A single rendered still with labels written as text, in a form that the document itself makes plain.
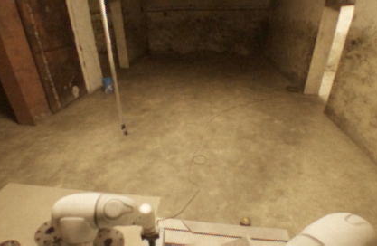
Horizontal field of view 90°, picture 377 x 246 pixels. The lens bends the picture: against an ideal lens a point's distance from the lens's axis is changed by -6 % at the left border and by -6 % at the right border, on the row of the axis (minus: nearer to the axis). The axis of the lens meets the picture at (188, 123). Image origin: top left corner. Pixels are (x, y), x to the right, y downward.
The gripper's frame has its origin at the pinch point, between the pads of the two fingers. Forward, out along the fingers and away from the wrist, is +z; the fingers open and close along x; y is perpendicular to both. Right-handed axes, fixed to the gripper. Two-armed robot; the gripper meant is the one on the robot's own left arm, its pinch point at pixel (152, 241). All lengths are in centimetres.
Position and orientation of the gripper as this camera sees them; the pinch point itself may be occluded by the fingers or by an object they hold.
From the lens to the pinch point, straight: 169.2
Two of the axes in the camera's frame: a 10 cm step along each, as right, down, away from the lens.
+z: 0.2, 8.8, 4.8
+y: 0.4, 4.7, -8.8
